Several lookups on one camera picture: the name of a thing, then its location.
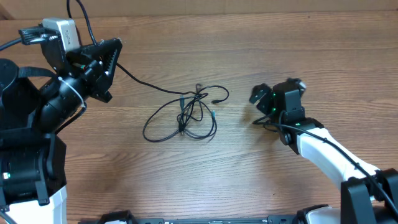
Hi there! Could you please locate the thin black split cable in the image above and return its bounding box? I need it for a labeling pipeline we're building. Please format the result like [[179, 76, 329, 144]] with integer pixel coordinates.
[[142, 83, 230, 143]]

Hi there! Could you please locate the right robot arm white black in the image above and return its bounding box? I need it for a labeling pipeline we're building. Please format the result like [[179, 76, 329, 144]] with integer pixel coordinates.
[[249, 78, 397, 223]]

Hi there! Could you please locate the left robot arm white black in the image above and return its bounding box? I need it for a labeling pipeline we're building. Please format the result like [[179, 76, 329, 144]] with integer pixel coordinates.
[[1, 39, 122, 223]]

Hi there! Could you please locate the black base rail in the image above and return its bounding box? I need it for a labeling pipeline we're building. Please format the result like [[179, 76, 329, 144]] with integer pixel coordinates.
[[78, 205, 341, 224]]

